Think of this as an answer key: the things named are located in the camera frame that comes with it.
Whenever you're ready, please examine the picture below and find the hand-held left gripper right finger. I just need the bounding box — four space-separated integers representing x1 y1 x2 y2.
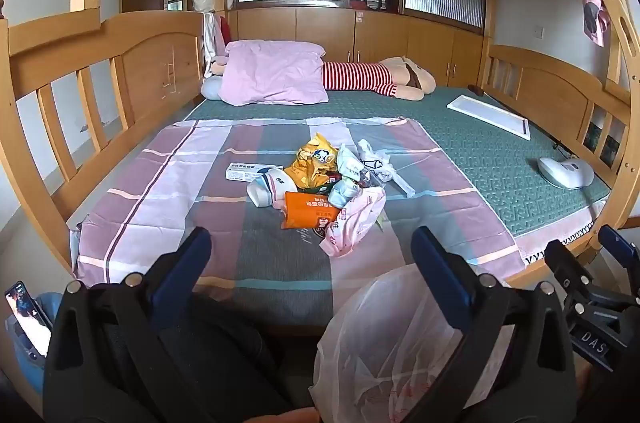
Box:
411 225 581 423

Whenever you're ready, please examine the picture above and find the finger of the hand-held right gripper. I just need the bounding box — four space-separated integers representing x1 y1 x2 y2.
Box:
597 224 640 285
544 239 595 305

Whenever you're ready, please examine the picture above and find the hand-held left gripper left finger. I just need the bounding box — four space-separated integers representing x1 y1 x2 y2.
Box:
42 227 212 423

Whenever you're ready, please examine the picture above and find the pink plastic bag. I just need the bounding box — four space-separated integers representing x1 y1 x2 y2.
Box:
317 187 388 259

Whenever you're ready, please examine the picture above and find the white plastic bottle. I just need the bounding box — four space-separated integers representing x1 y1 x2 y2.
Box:
247 168 297 208

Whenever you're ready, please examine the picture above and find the white toothpaste box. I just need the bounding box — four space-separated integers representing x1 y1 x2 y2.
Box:
225 162 284 184

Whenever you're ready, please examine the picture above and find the white plastic bag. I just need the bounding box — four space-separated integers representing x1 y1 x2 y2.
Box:
356 140 417 200

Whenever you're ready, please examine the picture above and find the orange packet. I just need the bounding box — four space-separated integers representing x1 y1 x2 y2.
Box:
280 191 342 231

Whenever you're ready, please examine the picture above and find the yellow snack bag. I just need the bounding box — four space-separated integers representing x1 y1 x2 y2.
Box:
287 133 342 194

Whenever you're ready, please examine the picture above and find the person's right forearm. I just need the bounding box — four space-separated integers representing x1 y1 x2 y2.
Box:
574 363 598 409

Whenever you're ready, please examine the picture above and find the pink grey plaid sheet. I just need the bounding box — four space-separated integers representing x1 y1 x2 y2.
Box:
74 118 526 319

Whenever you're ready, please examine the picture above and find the white massage pillow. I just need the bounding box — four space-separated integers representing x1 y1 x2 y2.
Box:
537 157 596 190

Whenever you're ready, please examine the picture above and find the green patterned mattress pad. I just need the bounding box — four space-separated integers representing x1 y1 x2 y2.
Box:
185 87 613 239

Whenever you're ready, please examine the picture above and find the smartphone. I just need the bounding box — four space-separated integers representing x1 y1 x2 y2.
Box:
5 280 54 359

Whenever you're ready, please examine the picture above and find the white rectangular tray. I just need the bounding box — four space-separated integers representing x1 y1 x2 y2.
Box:
446 95 532 142

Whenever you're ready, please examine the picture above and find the blue plastic container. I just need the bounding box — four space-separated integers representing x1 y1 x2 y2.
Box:
4 293 66 399

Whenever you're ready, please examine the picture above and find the plush doll with striped shirt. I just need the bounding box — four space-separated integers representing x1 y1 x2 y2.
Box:
201 55 437 102

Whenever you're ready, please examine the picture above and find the pink pillow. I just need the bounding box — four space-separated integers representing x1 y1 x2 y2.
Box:
219 40 330 106

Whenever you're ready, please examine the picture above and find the white hanging cloth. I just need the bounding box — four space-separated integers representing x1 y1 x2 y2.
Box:
202 13 224 80

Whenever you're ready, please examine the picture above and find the pink hanging cloth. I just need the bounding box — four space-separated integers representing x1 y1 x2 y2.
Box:
580 0 612 48

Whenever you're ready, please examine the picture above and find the curved wooden bed ladder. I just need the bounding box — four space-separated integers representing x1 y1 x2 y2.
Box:
567 0 640 254

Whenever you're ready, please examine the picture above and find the black cable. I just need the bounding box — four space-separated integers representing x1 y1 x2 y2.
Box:
551 137 582 162

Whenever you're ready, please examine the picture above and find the wooden bunk bed frame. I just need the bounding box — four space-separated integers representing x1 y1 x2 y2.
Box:
0 0 640 339

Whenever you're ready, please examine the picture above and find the wooden wall cabinet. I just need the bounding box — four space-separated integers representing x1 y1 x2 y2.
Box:
227 5 487 90

